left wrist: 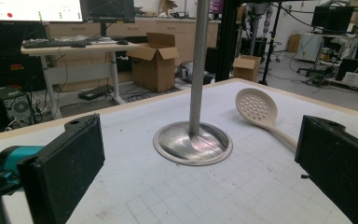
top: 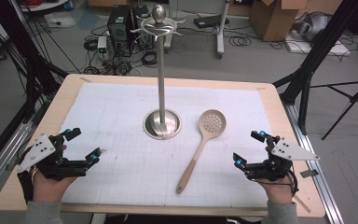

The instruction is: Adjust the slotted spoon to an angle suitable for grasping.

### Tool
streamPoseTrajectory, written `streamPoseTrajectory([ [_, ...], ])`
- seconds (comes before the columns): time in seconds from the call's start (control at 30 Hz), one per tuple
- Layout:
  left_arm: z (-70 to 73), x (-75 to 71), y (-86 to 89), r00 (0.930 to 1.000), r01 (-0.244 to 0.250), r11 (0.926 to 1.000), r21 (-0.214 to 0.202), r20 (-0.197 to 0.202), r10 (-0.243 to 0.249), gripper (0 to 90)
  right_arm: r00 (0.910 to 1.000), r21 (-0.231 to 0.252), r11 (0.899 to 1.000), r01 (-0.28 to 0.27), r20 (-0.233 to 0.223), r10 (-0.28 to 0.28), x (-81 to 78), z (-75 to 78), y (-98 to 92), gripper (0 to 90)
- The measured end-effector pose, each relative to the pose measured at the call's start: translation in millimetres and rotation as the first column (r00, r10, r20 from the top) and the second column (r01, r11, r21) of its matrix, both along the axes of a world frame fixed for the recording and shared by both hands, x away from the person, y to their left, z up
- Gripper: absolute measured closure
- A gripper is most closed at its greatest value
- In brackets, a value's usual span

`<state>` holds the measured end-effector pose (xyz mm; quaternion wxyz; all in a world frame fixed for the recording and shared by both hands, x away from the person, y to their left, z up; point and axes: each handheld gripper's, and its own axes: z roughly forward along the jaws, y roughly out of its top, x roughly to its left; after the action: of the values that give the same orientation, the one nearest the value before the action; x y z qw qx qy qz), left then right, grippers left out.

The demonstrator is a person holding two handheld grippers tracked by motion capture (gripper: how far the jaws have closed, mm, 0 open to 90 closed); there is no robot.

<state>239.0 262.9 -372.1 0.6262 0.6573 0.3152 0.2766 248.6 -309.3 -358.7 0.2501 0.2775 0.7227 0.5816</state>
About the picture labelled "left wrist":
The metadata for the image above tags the black tripod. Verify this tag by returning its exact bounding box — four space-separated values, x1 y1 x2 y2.
258 3 282 86

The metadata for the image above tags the white grid mat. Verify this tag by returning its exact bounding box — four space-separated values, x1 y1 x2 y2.
0 82 358 224

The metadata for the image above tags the dark computer monitor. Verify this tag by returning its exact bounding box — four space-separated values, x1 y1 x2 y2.
80 0 136 36

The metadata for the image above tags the large open cardboard box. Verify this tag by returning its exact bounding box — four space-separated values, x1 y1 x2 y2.
126 32 180 93

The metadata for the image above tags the small cardboard box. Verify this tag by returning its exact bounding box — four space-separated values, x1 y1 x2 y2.
232 55 262 83

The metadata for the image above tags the silver vacuum cleaner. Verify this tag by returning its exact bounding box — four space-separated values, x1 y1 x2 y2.
178 61 213 85

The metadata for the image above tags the lit computer monitor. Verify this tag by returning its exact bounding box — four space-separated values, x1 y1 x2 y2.
0 0 85 23

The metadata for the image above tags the white desk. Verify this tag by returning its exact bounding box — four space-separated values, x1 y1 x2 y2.
21 41 141 119

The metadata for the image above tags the black monitor on bench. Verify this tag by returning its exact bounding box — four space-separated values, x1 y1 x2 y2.
310 5 355 33

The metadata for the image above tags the black keyboard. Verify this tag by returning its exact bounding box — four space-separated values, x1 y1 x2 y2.
21 38 91 49

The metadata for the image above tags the black computer tower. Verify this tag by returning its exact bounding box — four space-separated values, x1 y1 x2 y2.
0 87 35 132

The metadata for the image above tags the black power strip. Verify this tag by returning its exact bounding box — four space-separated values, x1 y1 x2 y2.
77 85 115 101

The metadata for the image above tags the steel utensil stand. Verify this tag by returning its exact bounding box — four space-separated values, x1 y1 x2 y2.
152 0 234 167

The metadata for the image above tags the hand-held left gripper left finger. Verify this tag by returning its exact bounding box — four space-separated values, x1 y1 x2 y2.
17 113 105 224

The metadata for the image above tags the black frame post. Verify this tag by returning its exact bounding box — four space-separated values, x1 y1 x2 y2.
215 0 241 82

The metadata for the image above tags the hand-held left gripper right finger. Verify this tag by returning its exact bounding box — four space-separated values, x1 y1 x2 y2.
294 115 358 224

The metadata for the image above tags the beige slotted spoon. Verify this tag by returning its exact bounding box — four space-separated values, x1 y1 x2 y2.
234 87 298 152

